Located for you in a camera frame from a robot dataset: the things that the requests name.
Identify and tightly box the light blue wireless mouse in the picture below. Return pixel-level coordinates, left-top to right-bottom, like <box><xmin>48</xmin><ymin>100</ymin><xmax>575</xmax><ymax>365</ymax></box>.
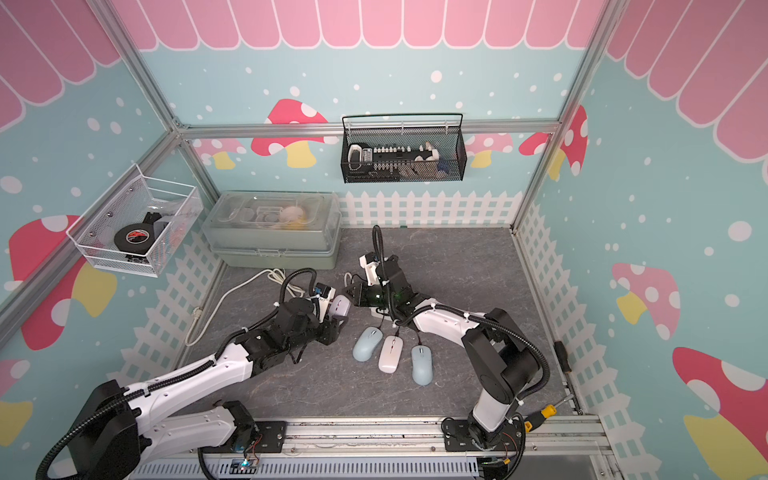
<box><xmin>352</xmin><ymin>326</ymin><xmax>383</xmax><ymax>362</ymax></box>

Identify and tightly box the lilac wireless mouse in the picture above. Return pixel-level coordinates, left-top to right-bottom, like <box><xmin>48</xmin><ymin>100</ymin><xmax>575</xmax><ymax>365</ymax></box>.
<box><xmin>328</xmin><ymin>295</ymin><xmax>352</xmax><ymax>318</ymax></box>

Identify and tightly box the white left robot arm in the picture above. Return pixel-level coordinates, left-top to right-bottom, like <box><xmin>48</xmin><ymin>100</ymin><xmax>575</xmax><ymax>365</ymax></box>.
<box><xmin>35</xmin><ymin>296</ymin><xmax>351</xmax><ymax>479</ymax></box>

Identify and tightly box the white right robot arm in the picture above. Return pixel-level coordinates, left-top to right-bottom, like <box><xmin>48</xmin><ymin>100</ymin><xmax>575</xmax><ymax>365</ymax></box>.
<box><xmin>345</xmin><ymin>252</ymin><xmax>551</xmax><ymax>449</ymax></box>

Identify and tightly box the white power strip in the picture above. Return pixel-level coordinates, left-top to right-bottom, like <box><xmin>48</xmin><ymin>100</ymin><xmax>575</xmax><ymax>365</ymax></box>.
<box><xmin>369</xmin><ymin>307</ymin><xmax>397</xmax><ymax>322</ymax></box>

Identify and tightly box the green plastic storage box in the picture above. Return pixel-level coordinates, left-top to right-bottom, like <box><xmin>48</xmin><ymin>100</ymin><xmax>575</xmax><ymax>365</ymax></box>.
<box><xmin>202</xmin><ymin>191</ymin><xmax>342</xmax><ymax>270</ymax></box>

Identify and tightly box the black tape roll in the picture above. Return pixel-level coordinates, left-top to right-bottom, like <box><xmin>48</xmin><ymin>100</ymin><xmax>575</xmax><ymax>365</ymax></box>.
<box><xmin>113</xmin><ymin>223</ymin><xmax>156</xmax><ymax>256</ymax></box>

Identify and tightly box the white pink wireless mouse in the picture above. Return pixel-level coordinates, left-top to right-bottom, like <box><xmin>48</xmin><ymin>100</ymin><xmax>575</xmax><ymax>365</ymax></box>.
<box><xmin>378</xmin><ymin>335</ymin><xmax>403</xmax><ymax>374</ymax></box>

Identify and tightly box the pale blue wireless mouse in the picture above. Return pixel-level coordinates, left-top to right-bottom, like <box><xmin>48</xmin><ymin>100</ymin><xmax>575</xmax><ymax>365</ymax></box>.
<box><xmin>411</xmin><ymin>345</ymin><xmax>433</xmax><ymax>386</ymax></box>

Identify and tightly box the white power cable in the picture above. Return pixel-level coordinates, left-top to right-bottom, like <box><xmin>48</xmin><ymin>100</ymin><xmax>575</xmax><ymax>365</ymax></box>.
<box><xmin>184</xmin><ymin>267</ymin><xmax>361</xmax><ymax>348</ymax></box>

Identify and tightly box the black wire mesh basket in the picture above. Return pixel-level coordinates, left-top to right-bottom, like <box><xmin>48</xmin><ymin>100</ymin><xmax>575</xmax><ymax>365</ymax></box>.
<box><xmin>340</xmin><ymin>113</ymin><xmax>467</xmax><ymax>184</ymax></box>

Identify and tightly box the white wire basket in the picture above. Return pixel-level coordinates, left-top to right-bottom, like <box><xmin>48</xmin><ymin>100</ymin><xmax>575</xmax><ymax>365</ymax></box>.
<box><xmin>66</xmin><ymin>165</ymin><xmax>203</xmax><ymax>278</ymax></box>

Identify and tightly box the yellow handled screwdriver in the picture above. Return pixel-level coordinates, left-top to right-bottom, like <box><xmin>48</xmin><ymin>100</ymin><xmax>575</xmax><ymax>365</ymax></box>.
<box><xmin>524</xmin><ymin>397</ymin><xmax>572</xmax><ymax>433</ymax></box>

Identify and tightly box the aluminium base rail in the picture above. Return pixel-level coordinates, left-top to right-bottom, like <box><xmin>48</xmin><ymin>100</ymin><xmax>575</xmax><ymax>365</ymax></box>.
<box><xmin>104</xmin><ymin>413</ymin><xmax>619</xmax><ymax>480</ymax></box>

